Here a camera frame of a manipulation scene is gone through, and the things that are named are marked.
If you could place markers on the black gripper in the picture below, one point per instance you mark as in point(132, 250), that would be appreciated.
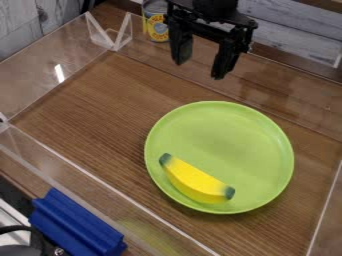
point(210, 11)

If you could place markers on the yellow toy banana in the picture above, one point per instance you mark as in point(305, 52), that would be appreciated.
point(194, 183)

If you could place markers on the green round plate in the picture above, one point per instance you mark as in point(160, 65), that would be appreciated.
point(235, 144)

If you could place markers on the yellow labelled tin can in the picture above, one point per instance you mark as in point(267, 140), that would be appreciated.
point(154, 10)

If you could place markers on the blue plastic clamp block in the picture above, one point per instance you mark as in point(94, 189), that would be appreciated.
point(74, 228)

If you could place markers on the clear acrylic enclosure wall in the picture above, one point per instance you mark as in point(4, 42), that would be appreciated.
point(146, 230)

